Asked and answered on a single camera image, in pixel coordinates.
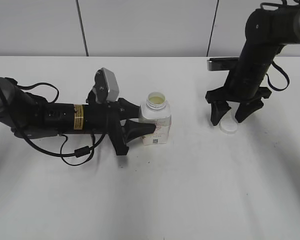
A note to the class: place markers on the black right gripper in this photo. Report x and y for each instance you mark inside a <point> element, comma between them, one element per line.
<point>219,97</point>

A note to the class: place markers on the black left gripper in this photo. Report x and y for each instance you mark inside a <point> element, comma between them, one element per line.
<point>106,118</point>

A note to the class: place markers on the white screw cap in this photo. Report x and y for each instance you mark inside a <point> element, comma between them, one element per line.
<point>228,126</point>

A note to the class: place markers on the white square plastic bottle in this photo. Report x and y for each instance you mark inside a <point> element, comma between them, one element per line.
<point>156,110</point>

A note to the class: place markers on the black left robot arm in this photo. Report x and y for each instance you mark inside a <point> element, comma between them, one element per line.
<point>31,116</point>

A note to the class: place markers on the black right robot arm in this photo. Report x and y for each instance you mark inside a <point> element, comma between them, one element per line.
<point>268,30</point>

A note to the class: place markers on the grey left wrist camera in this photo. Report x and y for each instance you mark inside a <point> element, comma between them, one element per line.
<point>106,87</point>

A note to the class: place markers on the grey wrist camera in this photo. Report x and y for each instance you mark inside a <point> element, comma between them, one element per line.
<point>106,87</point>
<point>215,64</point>

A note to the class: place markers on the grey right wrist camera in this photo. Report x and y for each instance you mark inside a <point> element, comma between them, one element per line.
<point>215,64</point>

